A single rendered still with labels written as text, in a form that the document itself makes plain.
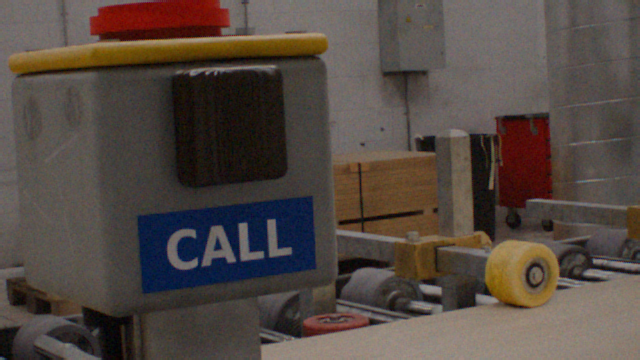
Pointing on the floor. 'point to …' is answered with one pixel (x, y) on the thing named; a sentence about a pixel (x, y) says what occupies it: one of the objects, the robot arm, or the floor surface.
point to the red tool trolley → (524, 163)
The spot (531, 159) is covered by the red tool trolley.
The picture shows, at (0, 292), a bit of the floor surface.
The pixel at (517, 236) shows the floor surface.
